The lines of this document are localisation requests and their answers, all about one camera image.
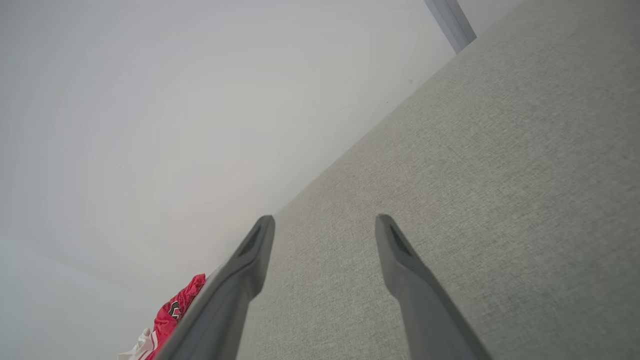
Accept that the grey fabric sofa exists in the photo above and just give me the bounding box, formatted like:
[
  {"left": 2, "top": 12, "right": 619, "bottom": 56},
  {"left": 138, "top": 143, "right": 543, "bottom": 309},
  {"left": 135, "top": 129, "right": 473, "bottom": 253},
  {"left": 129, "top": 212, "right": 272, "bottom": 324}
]
[{"left": 204, "top": 0, "right": 640, "bottom": 360}]

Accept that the grey metal pole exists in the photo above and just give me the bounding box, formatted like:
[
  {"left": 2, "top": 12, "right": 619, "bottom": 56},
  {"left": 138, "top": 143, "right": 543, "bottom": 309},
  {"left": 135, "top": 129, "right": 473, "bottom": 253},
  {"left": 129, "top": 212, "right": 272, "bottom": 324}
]
[{"left": 424, "top": 0, "right": 477, "bottom": 54}]

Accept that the red Bulls basketball jersey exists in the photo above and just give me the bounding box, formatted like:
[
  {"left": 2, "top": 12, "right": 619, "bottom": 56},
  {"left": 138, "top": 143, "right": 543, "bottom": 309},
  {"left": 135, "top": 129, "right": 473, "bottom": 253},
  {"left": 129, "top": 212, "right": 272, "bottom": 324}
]
[{"left": 117, "top": 273, "right": 207, "bottom": 360}]

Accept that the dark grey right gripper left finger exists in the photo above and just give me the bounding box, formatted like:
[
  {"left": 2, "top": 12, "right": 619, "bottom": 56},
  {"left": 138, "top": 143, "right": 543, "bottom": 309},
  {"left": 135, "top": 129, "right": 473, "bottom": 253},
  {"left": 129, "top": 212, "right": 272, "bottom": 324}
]
[{"left": 155, "top": 215, "right": 276, "bottom": 360}]

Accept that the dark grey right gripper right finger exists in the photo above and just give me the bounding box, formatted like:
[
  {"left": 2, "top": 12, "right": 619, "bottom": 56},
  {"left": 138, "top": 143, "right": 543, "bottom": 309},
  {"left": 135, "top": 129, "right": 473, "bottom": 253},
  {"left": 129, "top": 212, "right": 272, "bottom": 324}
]
[{"left": 375, "top": 214, "right": 494, "bottom": 360}]

